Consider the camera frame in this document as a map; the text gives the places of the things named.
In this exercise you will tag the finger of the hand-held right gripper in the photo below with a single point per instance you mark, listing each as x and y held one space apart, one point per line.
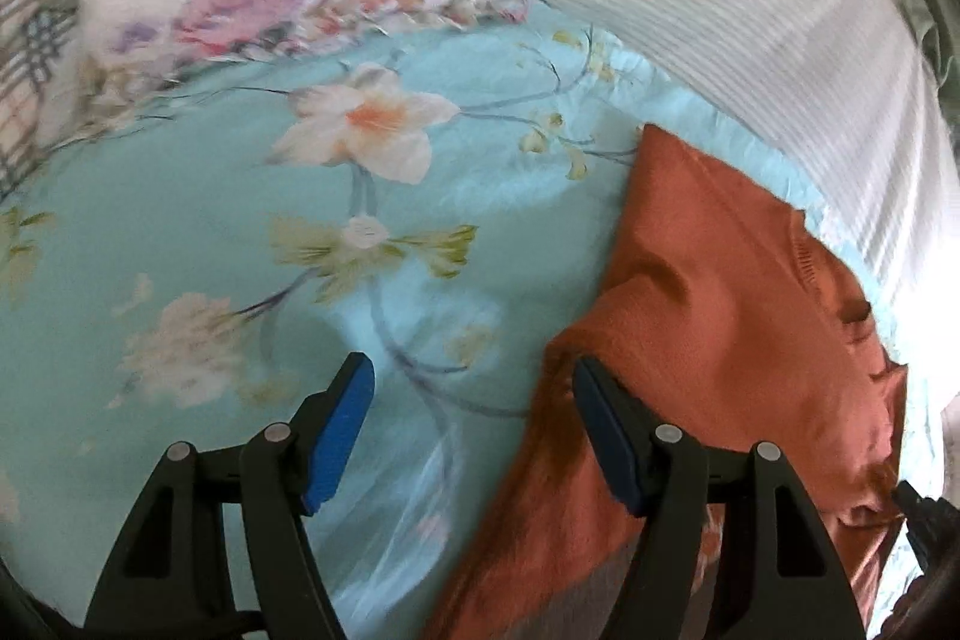
921 520

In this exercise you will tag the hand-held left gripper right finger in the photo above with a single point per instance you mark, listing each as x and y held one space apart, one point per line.
611 437

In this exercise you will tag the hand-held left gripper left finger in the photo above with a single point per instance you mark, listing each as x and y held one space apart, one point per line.
341 426

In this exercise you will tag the orange knit garment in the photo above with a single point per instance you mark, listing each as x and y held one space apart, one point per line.
720 310

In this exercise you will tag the light blue floral bed sheet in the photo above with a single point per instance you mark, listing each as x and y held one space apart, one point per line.
225 280

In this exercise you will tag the white ribbed blanket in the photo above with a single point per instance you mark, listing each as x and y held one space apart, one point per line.
750 10

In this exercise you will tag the plaid cloth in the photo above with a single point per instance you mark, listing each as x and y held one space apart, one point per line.
34 48

